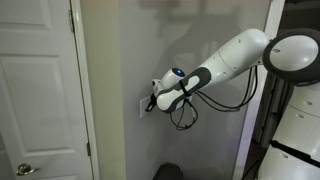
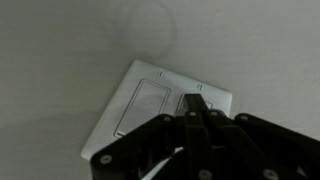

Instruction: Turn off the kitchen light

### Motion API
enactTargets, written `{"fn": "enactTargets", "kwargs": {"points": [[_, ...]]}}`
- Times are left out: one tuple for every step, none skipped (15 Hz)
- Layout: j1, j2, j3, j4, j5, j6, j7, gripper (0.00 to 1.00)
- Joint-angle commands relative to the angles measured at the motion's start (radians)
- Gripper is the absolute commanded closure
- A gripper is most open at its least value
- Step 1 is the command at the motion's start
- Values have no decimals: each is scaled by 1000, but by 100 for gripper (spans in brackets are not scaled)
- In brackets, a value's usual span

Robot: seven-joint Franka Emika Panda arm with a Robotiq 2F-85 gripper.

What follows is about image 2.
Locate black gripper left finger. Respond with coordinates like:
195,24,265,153
90,93,202,180

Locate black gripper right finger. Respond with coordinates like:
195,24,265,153
194,93,320,180

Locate white rocker light switch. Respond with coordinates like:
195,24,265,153
175,93,214,117
113,78,172,140

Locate white double switch wall plate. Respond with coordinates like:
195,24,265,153
80,59,234,161

